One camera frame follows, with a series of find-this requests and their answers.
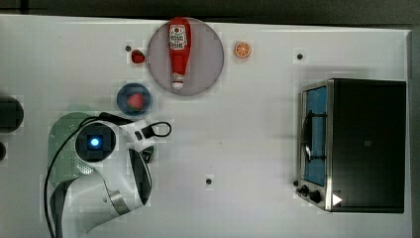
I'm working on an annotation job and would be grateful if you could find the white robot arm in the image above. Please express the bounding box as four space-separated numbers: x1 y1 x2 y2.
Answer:
50 120 155 238

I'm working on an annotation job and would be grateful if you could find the grey round plate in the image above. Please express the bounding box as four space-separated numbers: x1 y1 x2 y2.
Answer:
147 18 224 96

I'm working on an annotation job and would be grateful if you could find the orange slice toy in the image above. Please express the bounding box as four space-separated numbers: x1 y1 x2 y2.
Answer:
234 42 252 59

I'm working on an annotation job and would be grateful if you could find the red strawberry in bowl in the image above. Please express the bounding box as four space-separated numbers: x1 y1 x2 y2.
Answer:
127 93 144 111

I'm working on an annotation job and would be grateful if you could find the blue bowl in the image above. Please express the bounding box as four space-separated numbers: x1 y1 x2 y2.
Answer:
117 83 153 116

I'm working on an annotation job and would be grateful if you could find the red ketchup bottle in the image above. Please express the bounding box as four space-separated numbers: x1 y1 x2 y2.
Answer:
168 17 191 89

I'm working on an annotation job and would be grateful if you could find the small red strawberry toy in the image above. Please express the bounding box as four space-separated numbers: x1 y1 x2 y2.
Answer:
131 50 146 63

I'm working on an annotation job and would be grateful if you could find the black toaster oven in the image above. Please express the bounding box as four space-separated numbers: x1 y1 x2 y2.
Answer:
293 78 407 213

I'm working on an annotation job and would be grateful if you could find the black round object at edge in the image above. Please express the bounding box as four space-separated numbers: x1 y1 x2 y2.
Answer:
0 96 24 133

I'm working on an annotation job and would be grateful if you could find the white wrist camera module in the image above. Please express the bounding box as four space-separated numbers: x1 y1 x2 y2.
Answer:
121 120 156 152

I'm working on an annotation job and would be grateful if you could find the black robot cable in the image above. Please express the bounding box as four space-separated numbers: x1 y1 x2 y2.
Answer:
44 112 172 238

